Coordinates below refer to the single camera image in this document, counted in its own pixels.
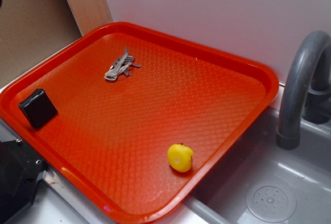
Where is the red plastic tray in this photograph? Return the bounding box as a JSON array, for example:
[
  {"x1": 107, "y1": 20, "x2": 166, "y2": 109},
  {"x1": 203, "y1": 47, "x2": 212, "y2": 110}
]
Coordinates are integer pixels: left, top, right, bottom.
[{"x1": 1, "y1": 22, "x2": 279, "y2": 223}]

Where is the small black box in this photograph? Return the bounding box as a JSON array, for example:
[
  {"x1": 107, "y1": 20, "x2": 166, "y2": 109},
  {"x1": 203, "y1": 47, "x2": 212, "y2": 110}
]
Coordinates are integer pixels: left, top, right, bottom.
[{"x1": 18, "y1": 88, "x2": 58, "y2": 130}]

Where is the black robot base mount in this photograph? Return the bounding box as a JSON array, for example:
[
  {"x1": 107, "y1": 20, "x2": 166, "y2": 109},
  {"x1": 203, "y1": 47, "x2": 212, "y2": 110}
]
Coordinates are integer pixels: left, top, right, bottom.
[{"x1": 1, "y1": 140, "x2": 46, "y2": 223}]

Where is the grey toy sink basin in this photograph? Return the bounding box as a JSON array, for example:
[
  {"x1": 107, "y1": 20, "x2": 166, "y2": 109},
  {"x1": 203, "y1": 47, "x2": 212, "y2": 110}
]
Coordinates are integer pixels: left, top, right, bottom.
[{"x1": 184, "y1": 108, "x2": 330, "y2": 223}]

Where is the grey curved faucet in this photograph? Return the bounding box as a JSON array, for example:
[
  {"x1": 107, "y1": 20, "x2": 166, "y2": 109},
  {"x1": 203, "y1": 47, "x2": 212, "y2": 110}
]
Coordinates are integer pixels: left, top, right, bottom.
[{"x1": 276, "y1": 31, "x2": 330, "y2": 150}]

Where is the silver folding multitool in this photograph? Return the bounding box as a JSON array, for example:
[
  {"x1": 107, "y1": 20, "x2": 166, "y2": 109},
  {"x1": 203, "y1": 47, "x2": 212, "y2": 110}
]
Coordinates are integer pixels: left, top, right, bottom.
[{"x1": 104, "y1": 48, "x2": 142, "y2": 82}]

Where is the wooden board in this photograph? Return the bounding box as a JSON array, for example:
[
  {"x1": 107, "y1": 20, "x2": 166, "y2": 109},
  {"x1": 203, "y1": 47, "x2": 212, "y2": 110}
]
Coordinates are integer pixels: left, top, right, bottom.
[{"x1": 67, "y1": 0, "x2": 113, "y2": 36}]

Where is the round sink drain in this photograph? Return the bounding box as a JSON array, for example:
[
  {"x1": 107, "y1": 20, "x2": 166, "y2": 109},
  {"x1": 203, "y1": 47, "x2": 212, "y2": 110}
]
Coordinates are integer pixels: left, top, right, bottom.
[{"x1": 246, "y1": 181, "x2": 297, "y2": 223}]

